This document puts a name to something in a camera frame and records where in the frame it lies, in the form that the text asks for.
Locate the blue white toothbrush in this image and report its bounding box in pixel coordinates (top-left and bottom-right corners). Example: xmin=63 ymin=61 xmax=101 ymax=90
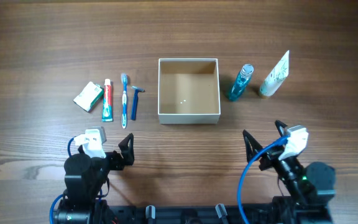
xmin=121 ymin=73 xmax=128 ymax=129

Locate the white cream tube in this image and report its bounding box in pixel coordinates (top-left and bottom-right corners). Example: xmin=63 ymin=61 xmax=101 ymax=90
xmin=259 ymin=50 xmax=290 ymax=98

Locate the red green toothpaste tube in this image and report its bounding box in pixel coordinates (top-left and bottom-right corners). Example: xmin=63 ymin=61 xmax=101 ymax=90
xmin=102 ymin=78 xmax=113 ymax=122

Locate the teal mouthwash bottle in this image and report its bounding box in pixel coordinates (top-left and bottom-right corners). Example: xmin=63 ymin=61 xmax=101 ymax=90
xmin=227 ymin=64 xmax=254 ymax=101

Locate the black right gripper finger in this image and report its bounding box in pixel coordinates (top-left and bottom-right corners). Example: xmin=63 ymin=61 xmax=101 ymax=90
xmin=242 ymin=130 xmax=263 ymax=162
xmin=275 ymin=120 xmax=287 ymax=136

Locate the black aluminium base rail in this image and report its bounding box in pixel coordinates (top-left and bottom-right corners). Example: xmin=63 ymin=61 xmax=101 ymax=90
xmin=110 ymin=203 xmax=285 ymax=224

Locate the white open cardboard box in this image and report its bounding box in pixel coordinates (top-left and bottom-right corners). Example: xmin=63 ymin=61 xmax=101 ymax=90
xmin=158 ymin=58 xmax=221 ymax=124

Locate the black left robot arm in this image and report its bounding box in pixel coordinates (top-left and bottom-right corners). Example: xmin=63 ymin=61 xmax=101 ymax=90
xmin=49 ymin=133 xmax=134 ymax=224

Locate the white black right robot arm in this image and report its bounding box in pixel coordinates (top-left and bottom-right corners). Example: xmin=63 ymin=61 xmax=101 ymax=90
xmin=236 ymin=120 xmax=336 ymax=223

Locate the blue disposable razor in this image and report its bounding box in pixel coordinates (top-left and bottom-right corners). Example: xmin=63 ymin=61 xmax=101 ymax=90
xmin=131 ymin=86 xmax=145 ymax=121

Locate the green white soap box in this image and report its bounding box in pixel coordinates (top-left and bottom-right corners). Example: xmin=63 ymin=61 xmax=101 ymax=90
xmin=73 ymin=82 xmax=104 ymax=112

